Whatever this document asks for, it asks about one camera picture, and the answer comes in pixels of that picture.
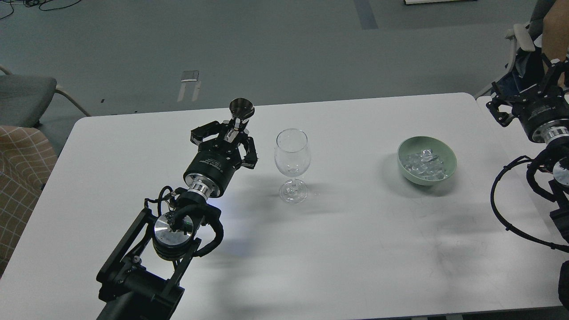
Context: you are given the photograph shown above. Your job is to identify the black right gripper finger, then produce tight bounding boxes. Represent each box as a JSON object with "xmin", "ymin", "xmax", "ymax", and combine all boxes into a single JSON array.
[
  {"xmin": 538, "ymin": 53, "xmax": 568, "ymax": 100},
  {"xmin": 486, "ymin": 81, "xmax": 524, "ymax": 128}
]

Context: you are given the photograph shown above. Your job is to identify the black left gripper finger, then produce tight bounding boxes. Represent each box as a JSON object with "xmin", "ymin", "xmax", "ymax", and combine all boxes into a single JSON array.
[
  {"xmin": 233, "ymin": 129, "xmax": 258, "ymax": 170},
  {"xmin": 190, "ymin": 120, "xmax": 232, "ymax": 149}
]

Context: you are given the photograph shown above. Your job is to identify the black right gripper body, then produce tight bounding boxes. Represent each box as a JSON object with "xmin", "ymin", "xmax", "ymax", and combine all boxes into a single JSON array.
[{"xmin": 518, "ymin": 96, "xmax": 569, "ymax": 144}]

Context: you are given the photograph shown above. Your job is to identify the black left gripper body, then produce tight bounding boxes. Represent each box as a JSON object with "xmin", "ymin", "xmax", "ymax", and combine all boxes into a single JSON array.
[{"xmin": 183, "ymin": 142, "xmax": 241, "ymax": 198}]

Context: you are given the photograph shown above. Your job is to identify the steel cocktail jigger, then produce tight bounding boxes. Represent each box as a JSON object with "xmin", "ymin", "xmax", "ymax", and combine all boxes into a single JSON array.
[{"xmin": 224, "ymin": 98, "xmax": 255, "ymax": 143}]

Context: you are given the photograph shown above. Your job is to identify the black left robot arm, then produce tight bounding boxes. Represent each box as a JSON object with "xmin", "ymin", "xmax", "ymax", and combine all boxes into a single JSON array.
[{"xmin": 96, "ymin": 116, "xmax": 258, "ymax": 320}]

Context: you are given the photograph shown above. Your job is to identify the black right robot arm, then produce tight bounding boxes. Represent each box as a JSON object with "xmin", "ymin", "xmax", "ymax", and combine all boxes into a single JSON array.
[{"xmin": 486, "ymin": 53, "xmax": 568, "ymax": 256}]

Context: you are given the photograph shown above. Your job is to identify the clear wine glass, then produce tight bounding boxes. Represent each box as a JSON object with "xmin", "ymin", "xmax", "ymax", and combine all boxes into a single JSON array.
[{"xmin": 274, "ymin": 129, "xmax": 312, "ymax": 204}]

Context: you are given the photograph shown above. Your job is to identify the clear ice cubes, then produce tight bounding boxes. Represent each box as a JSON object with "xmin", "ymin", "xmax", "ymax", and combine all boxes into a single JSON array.
[{"xmin": 402, "ymin": 148, "xmax": 449, "ymax": 181}]

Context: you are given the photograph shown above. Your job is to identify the blue denim bag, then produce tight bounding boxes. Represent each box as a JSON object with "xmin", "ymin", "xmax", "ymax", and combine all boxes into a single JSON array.
[{"xmin": 497, "ymin": 47, "xmax": 545, "ymax": 96}]

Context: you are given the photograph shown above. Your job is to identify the white office chair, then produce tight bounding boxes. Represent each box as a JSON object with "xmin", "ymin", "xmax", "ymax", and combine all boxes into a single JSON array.
[{"xmin": 473, "ymin": 22, "xmax": 535, "ymax": 99}]

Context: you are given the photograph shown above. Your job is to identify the metal floor plate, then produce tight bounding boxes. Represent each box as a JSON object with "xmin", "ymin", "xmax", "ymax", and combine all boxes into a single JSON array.
[{"xmin": 176, "ymin": 70, "xmax": 201, "ymax": 103}]

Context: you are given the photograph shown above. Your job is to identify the seated person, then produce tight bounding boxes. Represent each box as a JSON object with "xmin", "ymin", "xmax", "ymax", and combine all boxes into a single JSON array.
[{"xmin": 523, "ymin": 0, "xmax": 569, "ymax": 87}]

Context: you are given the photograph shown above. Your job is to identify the green bowl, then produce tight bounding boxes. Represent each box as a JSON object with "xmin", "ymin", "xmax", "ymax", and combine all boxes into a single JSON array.
[{"xmin": 397, "ymin": 136, "xmax": 457, "ymax": 186}]

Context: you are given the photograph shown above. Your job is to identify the beige checkered cushion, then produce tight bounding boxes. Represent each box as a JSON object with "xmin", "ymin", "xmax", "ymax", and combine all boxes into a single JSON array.
[{"xmin": 0, "ymin": 125, "xmax": 57, "ymax": 274}]

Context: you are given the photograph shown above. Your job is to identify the grey office chair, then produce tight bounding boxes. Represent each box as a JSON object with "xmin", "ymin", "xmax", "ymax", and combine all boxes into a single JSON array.
[{"xmin": 0, "ymin": 66, "xmax": 91, "ymax": 128}]

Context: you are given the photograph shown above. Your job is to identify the black floor cables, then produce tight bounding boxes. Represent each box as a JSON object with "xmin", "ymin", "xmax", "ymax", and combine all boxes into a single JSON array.
[{"xmin": 0, "ymin": 0, "xmax": 80, "ymax": 18}]

